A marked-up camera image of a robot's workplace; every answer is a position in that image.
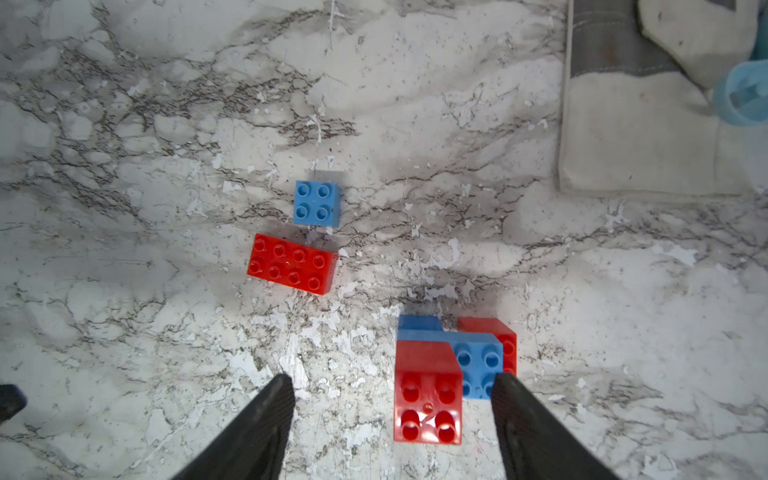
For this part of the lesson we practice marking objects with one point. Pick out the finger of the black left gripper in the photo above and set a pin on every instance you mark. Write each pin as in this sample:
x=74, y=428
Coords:
x=12, y=401

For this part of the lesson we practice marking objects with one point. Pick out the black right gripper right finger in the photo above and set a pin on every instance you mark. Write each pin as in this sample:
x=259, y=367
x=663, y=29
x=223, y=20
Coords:
x=533, y=443

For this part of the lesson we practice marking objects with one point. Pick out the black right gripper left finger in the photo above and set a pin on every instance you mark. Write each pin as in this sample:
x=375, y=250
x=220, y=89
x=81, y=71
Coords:
x=253, y=445

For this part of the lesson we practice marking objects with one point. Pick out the blue 2x4 lego brick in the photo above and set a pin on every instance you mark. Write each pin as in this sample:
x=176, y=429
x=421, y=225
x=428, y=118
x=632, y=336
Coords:
x=479, y=355

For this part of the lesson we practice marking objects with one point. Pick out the blue 2x2 lego brick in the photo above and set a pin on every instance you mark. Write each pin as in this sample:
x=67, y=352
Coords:
x=416, y=322

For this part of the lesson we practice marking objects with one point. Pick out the red 2x4 lego brick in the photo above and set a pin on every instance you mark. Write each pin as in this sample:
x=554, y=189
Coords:
x=286, y=263

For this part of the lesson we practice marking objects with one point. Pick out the small blue lego brick far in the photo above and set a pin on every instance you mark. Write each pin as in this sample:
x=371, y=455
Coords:
x=317, y=204

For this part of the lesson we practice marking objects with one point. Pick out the grey white work glove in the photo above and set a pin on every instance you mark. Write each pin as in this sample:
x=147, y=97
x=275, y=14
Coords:
x=639, y=115

